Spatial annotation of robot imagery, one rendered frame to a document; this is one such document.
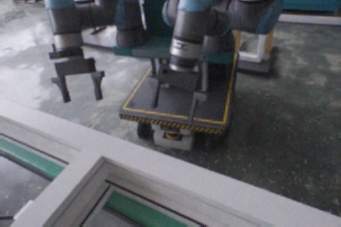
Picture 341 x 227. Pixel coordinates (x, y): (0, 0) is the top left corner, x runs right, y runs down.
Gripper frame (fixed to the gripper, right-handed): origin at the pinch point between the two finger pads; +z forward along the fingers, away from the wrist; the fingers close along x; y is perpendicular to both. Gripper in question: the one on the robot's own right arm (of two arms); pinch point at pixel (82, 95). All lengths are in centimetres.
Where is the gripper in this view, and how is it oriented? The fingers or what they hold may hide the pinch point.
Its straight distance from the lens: 89.3
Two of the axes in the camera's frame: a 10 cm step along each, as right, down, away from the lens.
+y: 2.0, -2.6, 9.4
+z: 1.3, 9.6, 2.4
